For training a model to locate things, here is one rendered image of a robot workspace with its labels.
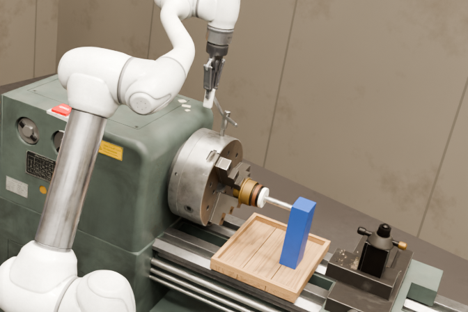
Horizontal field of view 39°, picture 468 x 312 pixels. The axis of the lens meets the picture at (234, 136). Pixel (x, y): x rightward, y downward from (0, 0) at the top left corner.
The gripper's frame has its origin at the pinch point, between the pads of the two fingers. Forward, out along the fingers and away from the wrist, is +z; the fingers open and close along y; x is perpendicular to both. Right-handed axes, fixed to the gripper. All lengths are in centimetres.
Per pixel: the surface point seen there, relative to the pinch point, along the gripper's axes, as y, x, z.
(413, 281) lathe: -3, -84, 38
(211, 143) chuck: -18.4, -11.5, 7.8
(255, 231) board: -4, -28, 42
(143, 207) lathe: -37.7, -0.2, 27.6
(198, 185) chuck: -28.5, -13.6, 18.5
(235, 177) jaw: -19.0, -22.0, 16.1
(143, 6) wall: 239, 171, 39
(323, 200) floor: 201, -8, 126
